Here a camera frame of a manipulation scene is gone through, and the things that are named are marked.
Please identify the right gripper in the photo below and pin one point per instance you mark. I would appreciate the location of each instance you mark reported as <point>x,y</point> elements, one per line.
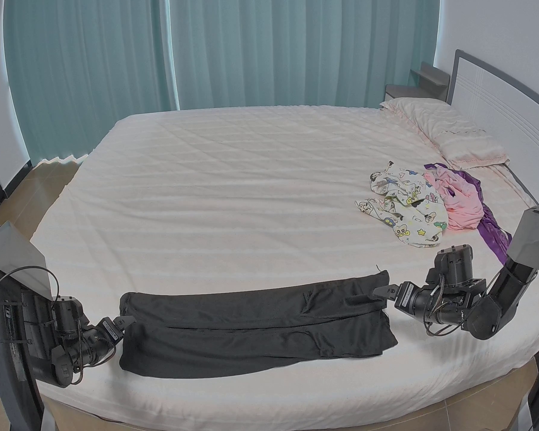
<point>415,301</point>

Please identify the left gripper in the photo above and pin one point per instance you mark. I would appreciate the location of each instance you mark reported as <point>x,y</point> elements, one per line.
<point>108,332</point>

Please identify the black T-shirt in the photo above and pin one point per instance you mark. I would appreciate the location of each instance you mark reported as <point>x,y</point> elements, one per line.
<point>251,330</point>

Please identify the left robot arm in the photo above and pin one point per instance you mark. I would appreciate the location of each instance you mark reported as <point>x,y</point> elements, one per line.
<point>18,330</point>

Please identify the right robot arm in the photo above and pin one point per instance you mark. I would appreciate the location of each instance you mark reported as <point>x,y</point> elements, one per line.
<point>507,285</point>

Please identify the white printed pyjama top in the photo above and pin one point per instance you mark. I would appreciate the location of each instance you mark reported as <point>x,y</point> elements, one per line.
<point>415,218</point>

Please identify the pink garment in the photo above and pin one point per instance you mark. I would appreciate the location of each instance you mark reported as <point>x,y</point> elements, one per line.
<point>465,209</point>

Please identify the purple garment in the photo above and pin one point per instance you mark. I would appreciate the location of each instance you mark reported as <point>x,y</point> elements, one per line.
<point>496,236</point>

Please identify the bed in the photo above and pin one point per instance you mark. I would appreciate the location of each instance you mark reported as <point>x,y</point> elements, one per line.
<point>229,186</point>

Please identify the cream pillow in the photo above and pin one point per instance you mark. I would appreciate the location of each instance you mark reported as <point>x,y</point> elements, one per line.
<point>449,130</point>

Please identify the grey bedside table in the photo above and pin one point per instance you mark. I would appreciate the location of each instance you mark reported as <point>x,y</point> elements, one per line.
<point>408,90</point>

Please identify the blue-green curtain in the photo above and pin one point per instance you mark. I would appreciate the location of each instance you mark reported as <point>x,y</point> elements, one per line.
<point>90,61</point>
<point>296,38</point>

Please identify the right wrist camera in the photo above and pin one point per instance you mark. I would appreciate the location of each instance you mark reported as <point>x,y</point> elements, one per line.
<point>433,276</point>

